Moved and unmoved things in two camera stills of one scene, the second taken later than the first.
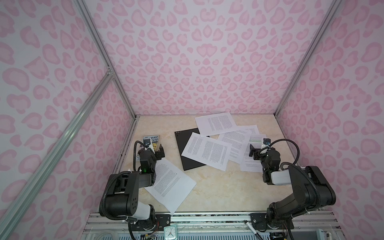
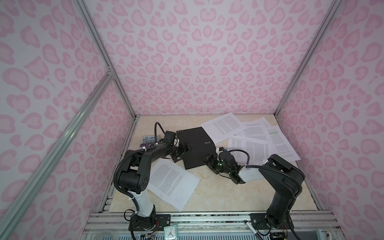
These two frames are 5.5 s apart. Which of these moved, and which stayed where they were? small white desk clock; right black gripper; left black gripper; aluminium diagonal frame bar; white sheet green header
Moved: left black gripper; white sheet green header; right black gripper
Stayed: small white desk clock; aluminium diagonal frame bar
